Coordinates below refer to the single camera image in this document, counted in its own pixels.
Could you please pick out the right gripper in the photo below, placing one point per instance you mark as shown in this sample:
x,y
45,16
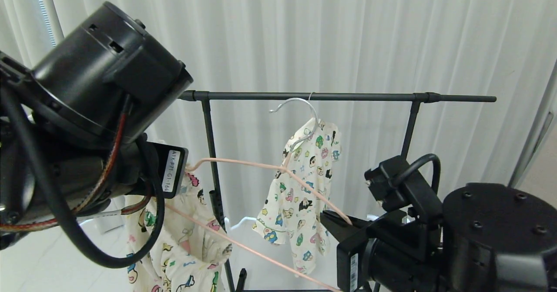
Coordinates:
x,y
383,253

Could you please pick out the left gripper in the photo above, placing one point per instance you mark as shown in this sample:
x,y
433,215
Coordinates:
x,y
172,170

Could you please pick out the cream printed garment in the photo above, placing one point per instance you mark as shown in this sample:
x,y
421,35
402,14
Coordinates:
x,y
182,248
300,196

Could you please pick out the pink clothes hanger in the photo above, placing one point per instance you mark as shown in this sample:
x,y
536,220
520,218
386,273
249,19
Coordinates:
x,y
243,163
310,105

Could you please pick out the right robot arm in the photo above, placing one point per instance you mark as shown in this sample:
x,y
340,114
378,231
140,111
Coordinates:
x,y
500,235

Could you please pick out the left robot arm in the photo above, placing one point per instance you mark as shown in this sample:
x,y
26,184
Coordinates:
x,y
104,70

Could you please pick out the black clothes rack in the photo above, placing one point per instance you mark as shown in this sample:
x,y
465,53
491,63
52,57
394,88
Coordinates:
x,y
348,96

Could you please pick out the white curtain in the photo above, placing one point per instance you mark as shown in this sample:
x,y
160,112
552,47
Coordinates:
x,y
348,31

